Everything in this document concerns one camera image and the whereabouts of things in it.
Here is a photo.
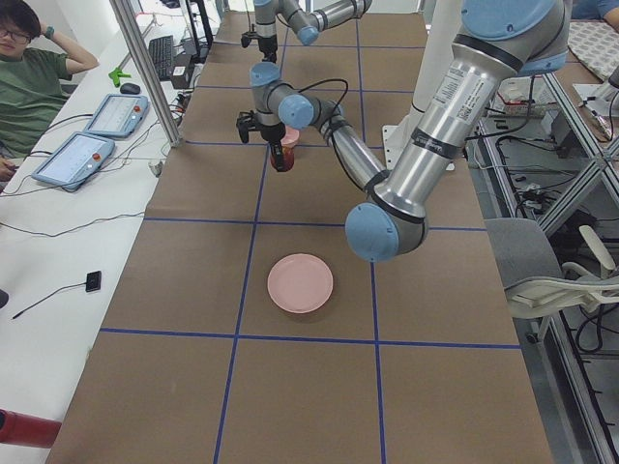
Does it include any white pedestal column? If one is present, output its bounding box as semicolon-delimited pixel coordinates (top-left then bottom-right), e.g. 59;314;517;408
383;0;462;169

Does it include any black keyboard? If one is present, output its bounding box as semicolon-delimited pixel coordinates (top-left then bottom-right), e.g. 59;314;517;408
148;35;175;81

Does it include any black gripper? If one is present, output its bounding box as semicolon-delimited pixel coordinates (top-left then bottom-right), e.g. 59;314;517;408
260;123;286;167
257;35;278;64

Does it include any grey office chair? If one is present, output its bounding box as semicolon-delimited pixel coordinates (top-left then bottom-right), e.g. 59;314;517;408
485;217;618;342

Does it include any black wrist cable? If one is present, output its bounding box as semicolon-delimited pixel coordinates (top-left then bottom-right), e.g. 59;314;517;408
294;79;350;128

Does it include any near blue teach pendant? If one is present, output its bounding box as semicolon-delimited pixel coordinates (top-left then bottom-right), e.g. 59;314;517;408
31;132;115;191

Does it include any pink plate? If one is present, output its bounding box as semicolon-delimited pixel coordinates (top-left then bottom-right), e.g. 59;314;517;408
267;253;334;314

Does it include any black computer mouse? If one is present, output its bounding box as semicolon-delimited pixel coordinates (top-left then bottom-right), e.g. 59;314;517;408
119;82;141;95

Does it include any red apple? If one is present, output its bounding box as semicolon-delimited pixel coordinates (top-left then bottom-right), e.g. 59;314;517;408
272;147;294;172

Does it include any green clamp tool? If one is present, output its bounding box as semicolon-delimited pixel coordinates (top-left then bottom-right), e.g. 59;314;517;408
108;68;131;88

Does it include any blue teach pendant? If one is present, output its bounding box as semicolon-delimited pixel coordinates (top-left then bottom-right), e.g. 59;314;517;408
84;94;149;139
31;132;115;191

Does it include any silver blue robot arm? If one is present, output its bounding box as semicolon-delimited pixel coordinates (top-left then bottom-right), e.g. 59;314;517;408
238;1;573;262
241;0;372;63

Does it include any pink bowl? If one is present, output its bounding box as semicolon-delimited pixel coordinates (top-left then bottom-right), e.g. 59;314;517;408
281;126;300;149

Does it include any aluminium frame post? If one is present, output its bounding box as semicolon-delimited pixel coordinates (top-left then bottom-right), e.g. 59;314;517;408
109;0;181;147

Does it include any person in green shirt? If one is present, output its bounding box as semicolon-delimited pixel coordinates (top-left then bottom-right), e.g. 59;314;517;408
1;1;99;185

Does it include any small black device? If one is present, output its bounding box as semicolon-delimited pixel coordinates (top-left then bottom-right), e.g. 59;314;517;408
85;271;103;293

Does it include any far blue teach pendant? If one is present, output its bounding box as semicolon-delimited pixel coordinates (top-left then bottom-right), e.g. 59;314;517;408
84;94;149;139

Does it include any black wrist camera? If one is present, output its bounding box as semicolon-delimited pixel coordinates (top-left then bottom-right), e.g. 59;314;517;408
241;31;257;48
236;110;259;144

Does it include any red bottle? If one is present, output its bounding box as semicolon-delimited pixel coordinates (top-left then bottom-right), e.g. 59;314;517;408
0;410;62;449

